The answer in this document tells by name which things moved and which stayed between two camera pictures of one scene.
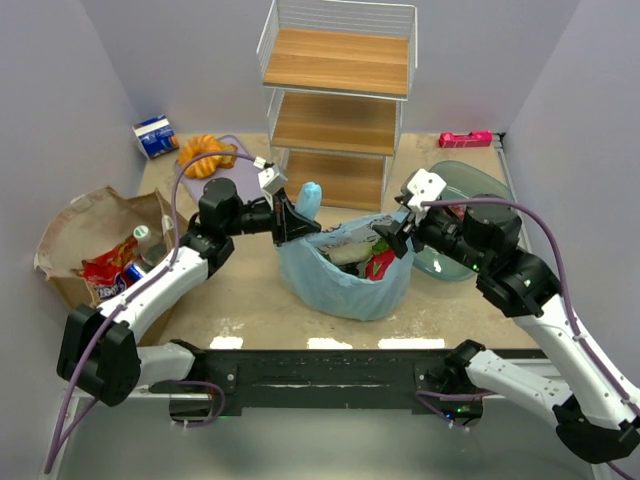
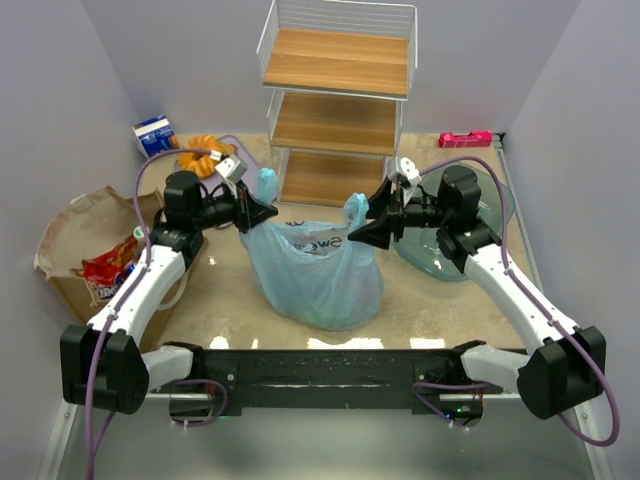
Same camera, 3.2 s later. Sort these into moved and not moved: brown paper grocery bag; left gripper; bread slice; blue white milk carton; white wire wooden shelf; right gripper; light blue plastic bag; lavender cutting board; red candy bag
Moved: light blue plastic bag; left gripper; right gripper
Not moved: blue white milk carton; lavender cutting board; bread slice; brown paper grocery bag; white wire wooden shelf; red candy bag
